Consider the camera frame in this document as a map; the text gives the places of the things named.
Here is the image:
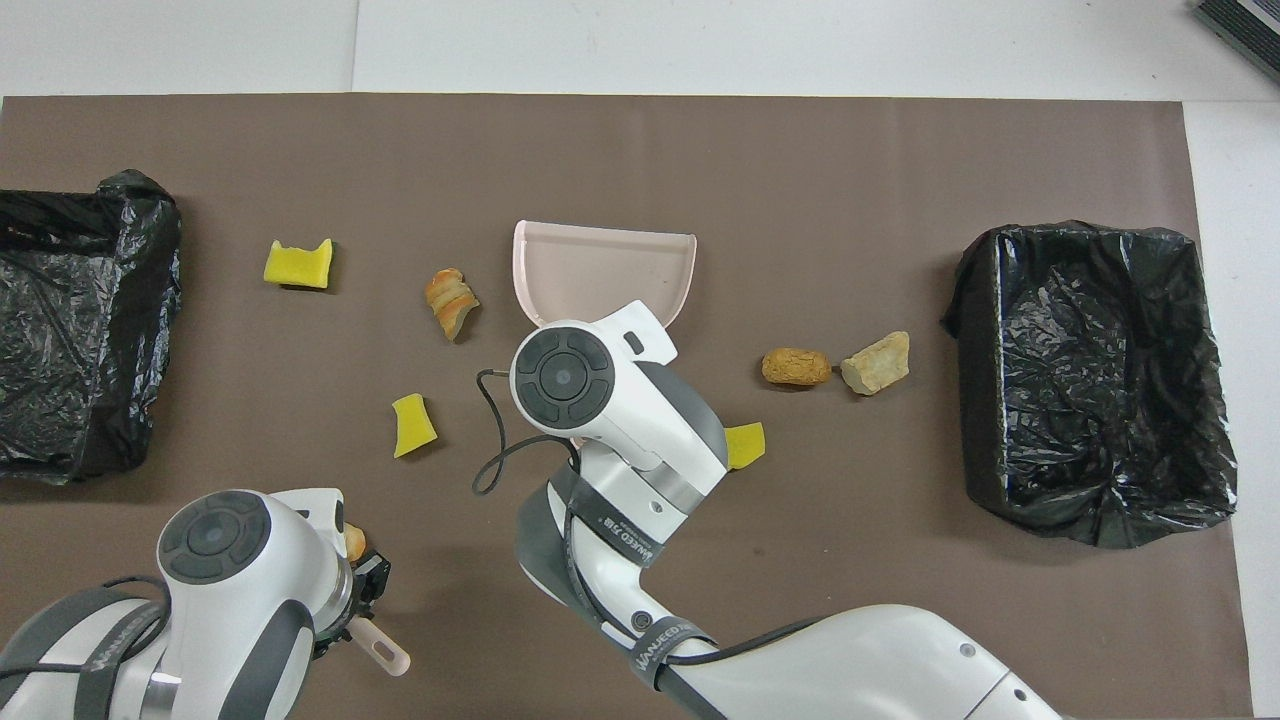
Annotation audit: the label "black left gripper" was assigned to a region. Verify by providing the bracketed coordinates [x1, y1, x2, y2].
[314, 548, 393, 661]

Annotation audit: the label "beige hand brush black bristles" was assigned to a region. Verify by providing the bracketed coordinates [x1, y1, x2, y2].
[345, 616, 412, 677]

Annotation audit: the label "small yellow sponge piece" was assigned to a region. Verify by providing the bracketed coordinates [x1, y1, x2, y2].
[391, 393, 439, 460]

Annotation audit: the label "notched yellow sponge piece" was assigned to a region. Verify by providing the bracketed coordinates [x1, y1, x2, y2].
[263, 238, 334, 291]

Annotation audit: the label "pale pink plastic dustpan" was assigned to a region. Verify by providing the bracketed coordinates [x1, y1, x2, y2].
[512, 220, 698, 331]

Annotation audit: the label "brown bread roll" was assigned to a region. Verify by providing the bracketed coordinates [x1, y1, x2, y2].
[761, 347, 832, 388]

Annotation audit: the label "pale beige bread chunk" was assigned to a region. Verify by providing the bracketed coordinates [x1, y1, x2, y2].
[839, 331, 912, 397]

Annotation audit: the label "black bag lined bin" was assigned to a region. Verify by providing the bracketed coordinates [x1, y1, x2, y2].
[941, 221, 1239, 550]
[0, 169, 184, 485]

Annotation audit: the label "brown paper table mat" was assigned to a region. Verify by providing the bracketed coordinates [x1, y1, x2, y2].
[0, 94, 1254, 720]

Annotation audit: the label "dark grey vented device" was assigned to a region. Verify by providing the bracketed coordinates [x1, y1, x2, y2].
[1190, 0, 1280, 86]

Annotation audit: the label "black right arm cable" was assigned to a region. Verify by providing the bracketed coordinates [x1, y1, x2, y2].
[472, 368, 836, 701]

